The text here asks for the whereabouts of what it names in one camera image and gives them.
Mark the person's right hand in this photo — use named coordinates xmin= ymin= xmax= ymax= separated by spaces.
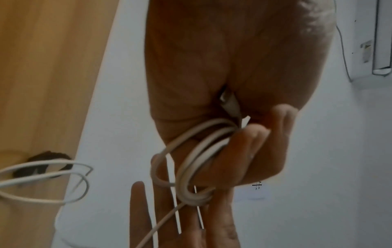
xmin=129 ymin=180 xmax=243 ymax=248

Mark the person's left hand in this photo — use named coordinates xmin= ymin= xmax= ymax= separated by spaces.
xmin=145 ymin=0 xmax=337 ymax=189

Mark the white cable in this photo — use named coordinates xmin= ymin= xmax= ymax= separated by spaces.
xmin=0 ymin=88 xmax=251 ymax=248

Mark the wooden door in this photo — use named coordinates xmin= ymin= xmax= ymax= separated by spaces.
xmin=0 ymin=0 xmax=120 ymax=248

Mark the white air conditioner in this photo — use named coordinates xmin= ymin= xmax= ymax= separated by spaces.
xmin=350 ymin=0 xmax=392 ymax=83

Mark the thin wall wire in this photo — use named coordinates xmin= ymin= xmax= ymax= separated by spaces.
xmin=335 ymin=24 xmax=353 ymax=83

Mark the dark door handle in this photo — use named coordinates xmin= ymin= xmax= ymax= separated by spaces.
xmin=13 ymin=150 xmax=74 ymax=188

